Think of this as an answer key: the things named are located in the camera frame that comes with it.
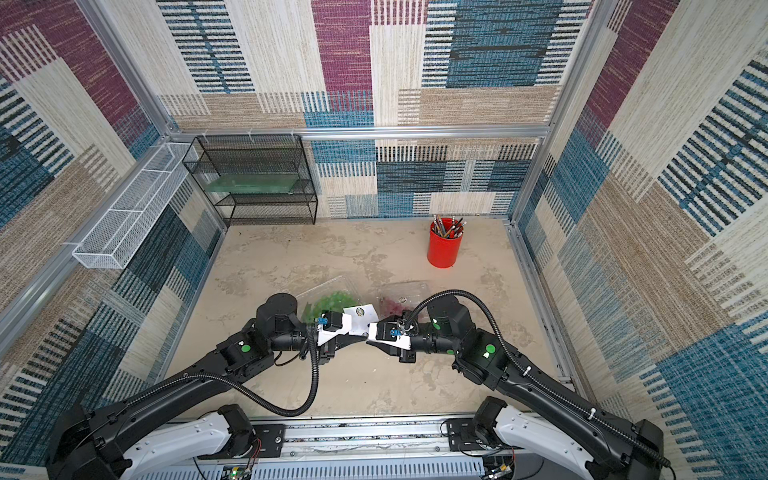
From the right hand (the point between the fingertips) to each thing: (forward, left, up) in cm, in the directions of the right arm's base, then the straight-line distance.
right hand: (377, 330), depth 67 cm
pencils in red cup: (+37, -24, -8) cm, 44 cm away
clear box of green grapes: (+20, +15, -18) cm, 31 cm away
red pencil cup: (+36, -21, -13) cm, 44 cm away
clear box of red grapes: (+22, -6, -23) cm, 33 cm away
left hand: (-1, +3, 0) cm, 3 cm away
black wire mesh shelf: (+61, +41, +6) cm, 74 cm away
